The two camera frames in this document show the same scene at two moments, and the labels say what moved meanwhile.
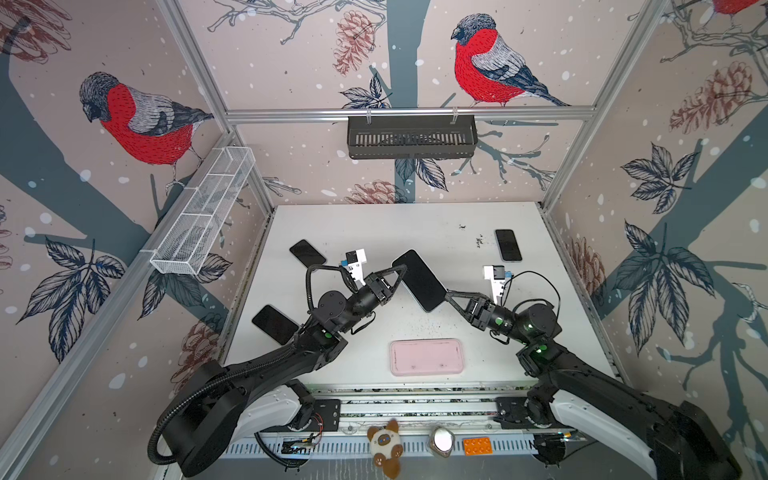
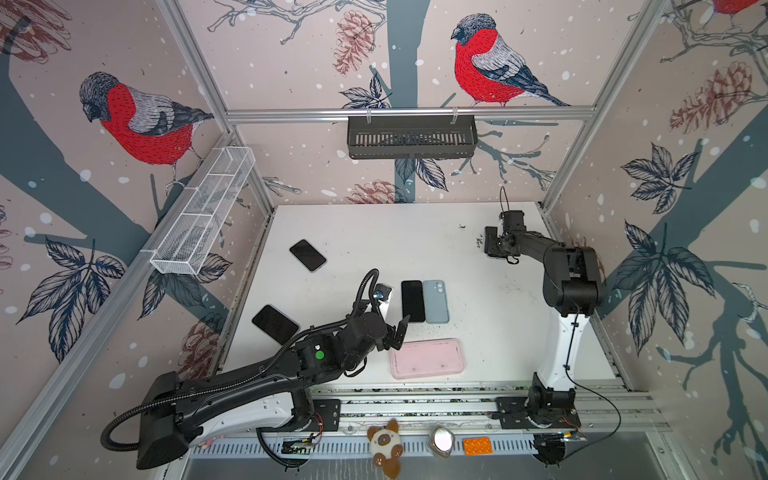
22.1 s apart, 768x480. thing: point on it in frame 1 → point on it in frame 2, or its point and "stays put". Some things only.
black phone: x=276 y=325 stays put
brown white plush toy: x=385 y=446 stays put
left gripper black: x=381 y=288 → x=390 y=339
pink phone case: x=423 y=356 stays put
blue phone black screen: x=420 y=280 → x=413 y=303
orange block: x=478 y=446 stays put
